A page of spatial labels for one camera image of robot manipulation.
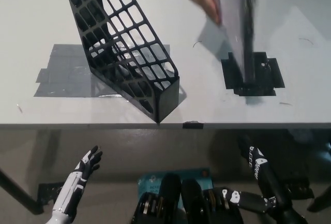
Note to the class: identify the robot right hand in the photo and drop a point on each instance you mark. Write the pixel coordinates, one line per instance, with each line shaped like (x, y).
(261, 167)

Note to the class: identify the black lattice magazine stand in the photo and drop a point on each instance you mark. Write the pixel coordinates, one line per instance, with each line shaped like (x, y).
(168, 99)

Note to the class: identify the purple spiral notebook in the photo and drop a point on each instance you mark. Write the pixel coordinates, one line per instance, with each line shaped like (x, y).
(238, 27)

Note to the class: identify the grey tape patch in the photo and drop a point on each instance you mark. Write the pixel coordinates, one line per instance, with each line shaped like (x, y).
(59, 63)

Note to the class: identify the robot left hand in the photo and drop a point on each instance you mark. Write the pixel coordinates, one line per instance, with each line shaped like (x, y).
(77, 182)

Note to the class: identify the black table leg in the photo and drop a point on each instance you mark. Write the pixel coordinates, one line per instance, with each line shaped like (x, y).
(18, 190)

